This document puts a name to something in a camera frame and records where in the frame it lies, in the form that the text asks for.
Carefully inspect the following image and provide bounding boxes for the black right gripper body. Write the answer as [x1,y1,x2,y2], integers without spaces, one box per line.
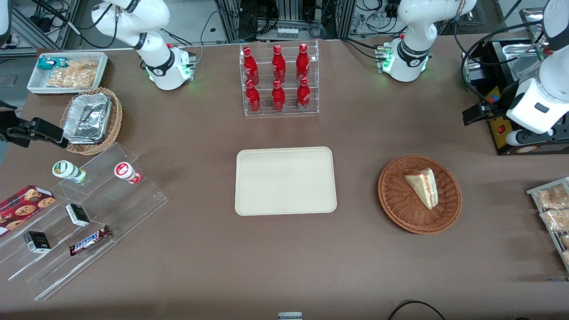
[0,101,34,147]

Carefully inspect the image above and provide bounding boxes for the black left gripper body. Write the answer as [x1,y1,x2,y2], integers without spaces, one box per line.
[485,101,511,120]

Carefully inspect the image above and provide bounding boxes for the triangular sandwich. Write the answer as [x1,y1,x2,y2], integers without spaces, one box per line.
[404,168,439,210]

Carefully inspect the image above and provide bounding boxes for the aluminium foil tray stack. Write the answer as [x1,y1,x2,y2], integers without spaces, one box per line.
[63,92,112,144]

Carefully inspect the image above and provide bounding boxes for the light oval wicker basket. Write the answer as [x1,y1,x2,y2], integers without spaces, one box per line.
[60,87,123,156]

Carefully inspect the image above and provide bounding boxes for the brown round wicker basket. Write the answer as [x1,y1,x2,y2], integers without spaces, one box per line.
[378,154,462,235]

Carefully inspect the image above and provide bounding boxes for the beige rectangular tray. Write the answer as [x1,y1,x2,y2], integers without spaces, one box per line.
[235,147,337,216]

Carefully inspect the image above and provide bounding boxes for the black food warmer appliance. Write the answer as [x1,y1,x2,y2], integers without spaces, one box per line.
[461,8,569,156]

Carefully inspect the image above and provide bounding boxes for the green lid yogurt bottle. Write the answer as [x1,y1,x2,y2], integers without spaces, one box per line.
[52,160,88,184]

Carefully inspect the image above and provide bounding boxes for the white plastic bin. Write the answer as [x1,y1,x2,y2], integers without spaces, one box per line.
[27,52,109,95]

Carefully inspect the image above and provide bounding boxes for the steel warmer pan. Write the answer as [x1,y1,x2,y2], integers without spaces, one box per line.
[501,43,546,85]

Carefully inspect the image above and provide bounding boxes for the clear bag of crackers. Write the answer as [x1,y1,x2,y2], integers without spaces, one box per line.
[46,67,98,88]
[66,59,99,72]

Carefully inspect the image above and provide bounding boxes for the teal snack packet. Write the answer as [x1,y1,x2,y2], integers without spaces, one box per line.
[36,57,68,71]

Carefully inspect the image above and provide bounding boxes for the red cookie box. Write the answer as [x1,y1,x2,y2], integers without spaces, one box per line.
[0,185,56,236]

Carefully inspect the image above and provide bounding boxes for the small black carton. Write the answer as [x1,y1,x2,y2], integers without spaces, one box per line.
[65,203,91,227]
[23,231,52,254]

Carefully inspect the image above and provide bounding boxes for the red lid yogurt bottle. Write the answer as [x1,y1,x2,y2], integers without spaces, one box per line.
[114,162,143,184]

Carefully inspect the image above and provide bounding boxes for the brown Snickers bar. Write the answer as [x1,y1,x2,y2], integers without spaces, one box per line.
[69,225,112,256]

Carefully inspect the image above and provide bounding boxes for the clear acrylic stepped display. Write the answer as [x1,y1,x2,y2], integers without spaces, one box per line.
[0,142,169,301]

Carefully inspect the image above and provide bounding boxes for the red cola bottle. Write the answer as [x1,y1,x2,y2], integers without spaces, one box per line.
[243,47,260,85]
[271,79,286,112]
[272,44,287,83]
[245,80,262,113]
[296,43,311,83]
[297,77,312,112]

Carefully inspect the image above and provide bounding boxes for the clear acrylic bottle rack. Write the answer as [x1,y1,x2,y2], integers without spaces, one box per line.
[239,40,320,117]

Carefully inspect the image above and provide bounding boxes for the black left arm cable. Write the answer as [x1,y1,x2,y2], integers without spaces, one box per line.
[453,18,569,107]

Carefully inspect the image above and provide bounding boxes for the metal wire snack tray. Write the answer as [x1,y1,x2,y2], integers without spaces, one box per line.
[526,177,569,272]

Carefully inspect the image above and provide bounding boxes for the black floor cable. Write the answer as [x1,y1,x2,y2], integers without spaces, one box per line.
[388,301,446,320]

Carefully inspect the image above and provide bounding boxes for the aluminium frame rack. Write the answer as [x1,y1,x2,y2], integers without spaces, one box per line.
[213,0,357,43]

